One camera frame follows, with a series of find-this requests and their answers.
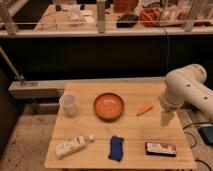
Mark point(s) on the wooden table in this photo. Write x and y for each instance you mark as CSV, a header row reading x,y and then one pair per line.
x,y
136,130

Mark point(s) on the orange ceramic bowl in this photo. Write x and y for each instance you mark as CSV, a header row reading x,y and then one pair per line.
x,y
108,106

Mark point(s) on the black bag on bench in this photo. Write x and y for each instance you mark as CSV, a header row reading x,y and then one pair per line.
x,y
127,20

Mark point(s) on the black rectangular box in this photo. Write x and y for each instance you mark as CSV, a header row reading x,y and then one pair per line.
x,y
160,149

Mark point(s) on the grey metal rail beam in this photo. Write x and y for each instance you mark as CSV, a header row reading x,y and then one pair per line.
x,y
54,88

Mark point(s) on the translucent plastic cup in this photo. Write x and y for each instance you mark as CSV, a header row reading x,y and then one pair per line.
x,y
68,104

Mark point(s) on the white post on bench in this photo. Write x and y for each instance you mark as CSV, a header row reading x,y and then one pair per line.
x,y
101,16

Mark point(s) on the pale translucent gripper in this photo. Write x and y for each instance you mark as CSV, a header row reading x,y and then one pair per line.
x,y
166,117

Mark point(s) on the white lotion bottle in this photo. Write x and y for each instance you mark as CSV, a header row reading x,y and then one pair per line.
x,y
74,145

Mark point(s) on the blue cloth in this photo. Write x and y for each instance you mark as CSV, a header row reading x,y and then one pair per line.
x,y
116,148

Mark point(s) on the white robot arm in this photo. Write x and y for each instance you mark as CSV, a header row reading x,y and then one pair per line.
x,y
186,84

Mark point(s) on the black device on floor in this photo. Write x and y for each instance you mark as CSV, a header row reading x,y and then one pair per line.
x,y
206,134

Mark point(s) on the orange tool on bench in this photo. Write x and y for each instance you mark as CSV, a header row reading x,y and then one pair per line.
x,y
149,17

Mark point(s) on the orange carrot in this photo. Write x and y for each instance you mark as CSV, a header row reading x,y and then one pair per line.
x,y
144,109

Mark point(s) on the diagonal metal strut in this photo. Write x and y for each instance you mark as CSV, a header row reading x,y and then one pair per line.
x,y
18,76

